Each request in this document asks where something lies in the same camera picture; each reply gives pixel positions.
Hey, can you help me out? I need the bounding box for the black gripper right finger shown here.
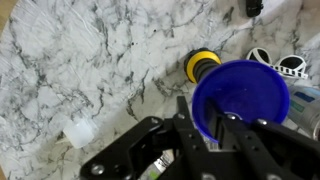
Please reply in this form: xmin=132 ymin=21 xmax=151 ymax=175
xmin=205 ymin=99 xmax=320 ymax=180

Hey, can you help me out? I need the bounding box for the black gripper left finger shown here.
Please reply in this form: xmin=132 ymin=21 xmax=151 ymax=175
xmin=79 ymin=95 xmax=214 ymax=180

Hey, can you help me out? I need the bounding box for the black and yellow torch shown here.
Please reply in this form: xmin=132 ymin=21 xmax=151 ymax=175
xmin=183 ymin=47 xmax=223 ymax=85

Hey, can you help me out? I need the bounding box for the squeeze bottle green band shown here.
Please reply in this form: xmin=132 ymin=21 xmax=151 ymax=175
xmin=146 ymin=149 xmax=176 ymax=180

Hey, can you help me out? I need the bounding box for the small white cup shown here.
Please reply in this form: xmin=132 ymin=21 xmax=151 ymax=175
xmin=62 ymin=117 xmax=95 ymax=150

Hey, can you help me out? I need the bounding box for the black white striped object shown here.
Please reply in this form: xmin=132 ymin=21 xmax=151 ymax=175
xmin=245 ymin=47 xmax=310 ymax=81

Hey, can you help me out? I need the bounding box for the small black remote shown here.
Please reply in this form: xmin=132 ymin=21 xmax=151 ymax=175
xmin=245 ymin=0 xmax=265 ymax=18

